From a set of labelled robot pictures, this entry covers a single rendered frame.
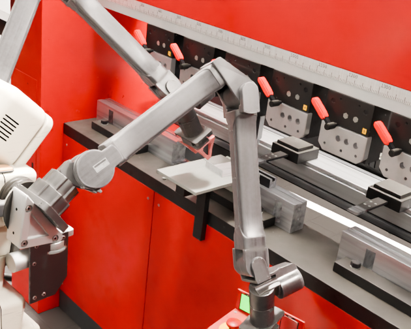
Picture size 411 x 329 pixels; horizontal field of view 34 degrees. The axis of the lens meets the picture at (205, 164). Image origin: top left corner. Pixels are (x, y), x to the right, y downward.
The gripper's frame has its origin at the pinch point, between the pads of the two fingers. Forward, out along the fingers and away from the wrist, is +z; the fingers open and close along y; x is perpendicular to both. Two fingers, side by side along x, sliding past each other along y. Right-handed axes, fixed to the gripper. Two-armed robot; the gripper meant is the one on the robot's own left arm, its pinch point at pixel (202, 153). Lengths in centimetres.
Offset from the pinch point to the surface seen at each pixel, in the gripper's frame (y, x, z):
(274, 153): 1.9, -26.2, 24.1
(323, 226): 74, -95, 183
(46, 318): 82, 59, 90
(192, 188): -5.2, 10.0, 2.8
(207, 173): 0.8, 0.6, 8.5
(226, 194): 1.3, -2.9, 21.7
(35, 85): 90, 7, 1
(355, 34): -34, -35, -28
